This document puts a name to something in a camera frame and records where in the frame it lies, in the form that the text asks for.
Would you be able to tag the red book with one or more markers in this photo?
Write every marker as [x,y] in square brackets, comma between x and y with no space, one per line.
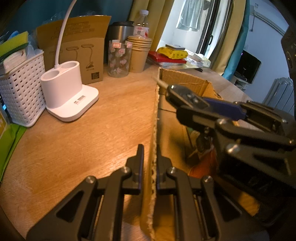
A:
[160,58]

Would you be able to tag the clear water bottle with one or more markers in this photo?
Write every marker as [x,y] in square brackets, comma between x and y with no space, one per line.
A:
[141,24]

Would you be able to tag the patterned glass jar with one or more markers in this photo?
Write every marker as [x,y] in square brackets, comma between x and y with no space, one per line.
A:
[119,54]

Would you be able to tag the hanging grey clothes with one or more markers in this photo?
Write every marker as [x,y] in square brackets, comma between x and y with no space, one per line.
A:
[190,15]

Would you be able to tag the white air conditioner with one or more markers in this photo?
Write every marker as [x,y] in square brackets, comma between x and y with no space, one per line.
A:
[270,16]

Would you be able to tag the teal curtain right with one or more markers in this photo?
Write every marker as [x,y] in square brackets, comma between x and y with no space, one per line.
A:
[239,45]

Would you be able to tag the brown lamp packaging box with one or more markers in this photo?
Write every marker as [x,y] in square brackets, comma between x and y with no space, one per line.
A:
[83,41]

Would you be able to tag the yellow curtain left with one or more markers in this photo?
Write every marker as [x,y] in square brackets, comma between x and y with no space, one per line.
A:
[159,11]

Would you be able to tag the white plastic basket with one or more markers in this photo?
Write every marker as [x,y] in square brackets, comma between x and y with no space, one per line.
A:
[22,92]

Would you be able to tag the stack of paper cups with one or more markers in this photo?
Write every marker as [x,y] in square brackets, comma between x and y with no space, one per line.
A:
[140,49]

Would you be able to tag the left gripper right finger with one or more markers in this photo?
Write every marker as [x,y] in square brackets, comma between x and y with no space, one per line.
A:
[164,181]

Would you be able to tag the white desk lamp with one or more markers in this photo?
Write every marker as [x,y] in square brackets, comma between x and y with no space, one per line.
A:
[66,97]

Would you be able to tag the yellow box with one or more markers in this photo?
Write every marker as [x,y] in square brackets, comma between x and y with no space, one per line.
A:
[172,54]

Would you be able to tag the grey bed headboard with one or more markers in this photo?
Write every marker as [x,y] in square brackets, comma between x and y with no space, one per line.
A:
[281,95]

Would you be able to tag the orange tin can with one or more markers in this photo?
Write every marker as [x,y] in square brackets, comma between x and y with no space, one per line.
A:
[207,166]

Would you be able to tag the yellow green sponge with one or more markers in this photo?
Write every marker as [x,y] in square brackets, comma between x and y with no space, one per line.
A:
[14,44]

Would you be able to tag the yellow curtain right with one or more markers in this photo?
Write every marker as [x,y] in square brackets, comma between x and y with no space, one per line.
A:
[222,53]

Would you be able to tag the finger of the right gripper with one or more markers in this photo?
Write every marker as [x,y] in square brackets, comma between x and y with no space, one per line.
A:
[224,108]
[197,119]

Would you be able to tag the stainless steel thermos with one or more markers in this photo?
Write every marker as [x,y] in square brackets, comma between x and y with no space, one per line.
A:
[118,31]

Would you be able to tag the black car key fob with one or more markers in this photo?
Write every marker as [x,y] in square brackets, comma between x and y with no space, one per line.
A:
[178,95]

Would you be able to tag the yellow curtain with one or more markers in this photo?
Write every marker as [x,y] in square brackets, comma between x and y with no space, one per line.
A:
[159,11]
[222,53]

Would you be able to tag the cardboard box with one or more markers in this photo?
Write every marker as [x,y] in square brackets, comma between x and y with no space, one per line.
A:
[177,143]

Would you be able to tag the white tv stand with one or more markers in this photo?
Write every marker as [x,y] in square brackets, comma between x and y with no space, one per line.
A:
[239,83]

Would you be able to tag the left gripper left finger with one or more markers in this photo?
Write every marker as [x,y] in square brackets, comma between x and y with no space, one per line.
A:
[133,184]

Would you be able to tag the black monitor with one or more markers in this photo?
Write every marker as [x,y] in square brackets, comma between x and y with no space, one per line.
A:
[247,67]

